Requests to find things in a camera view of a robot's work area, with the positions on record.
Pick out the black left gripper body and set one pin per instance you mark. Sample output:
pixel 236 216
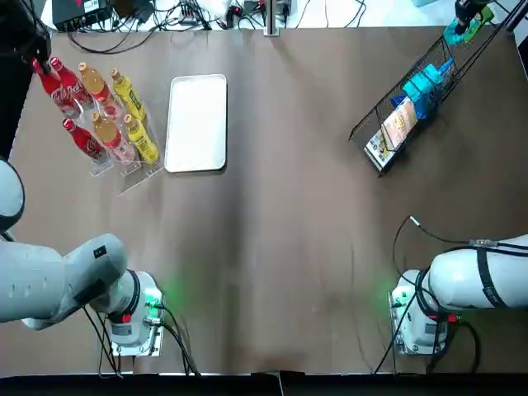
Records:
pixel 31 29

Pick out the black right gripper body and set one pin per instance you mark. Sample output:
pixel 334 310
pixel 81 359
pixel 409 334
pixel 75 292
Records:
pixel 472 8

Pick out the teal chips packet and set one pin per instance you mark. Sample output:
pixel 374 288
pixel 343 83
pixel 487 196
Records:
pixel 420 92
pixel 453 35

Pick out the red cola bottle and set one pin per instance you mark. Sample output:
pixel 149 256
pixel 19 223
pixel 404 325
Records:
pixel 47 82
pixel 74 97
pixel 86 142

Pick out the white rectangular tray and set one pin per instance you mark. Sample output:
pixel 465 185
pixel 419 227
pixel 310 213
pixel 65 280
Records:
pixel 196 123

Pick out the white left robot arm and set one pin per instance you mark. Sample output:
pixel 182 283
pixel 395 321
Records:
pixel 41 280

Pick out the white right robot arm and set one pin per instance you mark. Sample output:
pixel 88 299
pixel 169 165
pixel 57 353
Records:
pixel 462 280

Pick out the clear acrylic shelf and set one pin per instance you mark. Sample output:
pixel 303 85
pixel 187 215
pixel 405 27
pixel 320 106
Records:
pixel 136 173

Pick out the green snack packet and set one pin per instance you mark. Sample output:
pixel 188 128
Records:
pixel 478 24

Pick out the long blue snack packet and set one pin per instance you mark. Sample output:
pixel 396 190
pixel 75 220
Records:
pixel 446 68

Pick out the black box with red logo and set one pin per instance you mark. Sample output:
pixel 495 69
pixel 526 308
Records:
pixel 82 14

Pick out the orange tea bottle red label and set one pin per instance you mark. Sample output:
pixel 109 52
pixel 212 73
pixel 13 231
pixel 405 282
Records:
pixel 109 132
pixel 97 84

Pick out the yellow drink bottle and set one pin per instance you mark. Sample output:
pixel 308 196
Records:
pixel 142 140
pixel 130 95

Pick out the black power brick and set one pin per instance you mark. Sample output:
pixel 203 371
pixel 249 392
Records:
pixel 128 8

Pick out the blue cookie bag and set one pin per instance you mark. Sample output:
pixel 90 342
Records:
pixel 399 103

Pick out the pink snack box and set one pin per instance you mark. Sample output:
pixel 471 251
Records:
pixel 400 121

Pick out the white snack box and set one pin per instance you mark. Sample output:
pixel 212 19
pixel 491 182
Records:
pixel 379 150

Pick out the usb hub with red plugs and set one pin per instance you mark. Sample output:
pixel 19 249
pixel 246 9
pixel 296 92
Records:
pixel 188 11

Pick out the aluminium camera post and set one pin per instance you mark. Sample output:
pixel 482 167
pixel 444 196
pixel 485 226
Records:
pixel 273 18

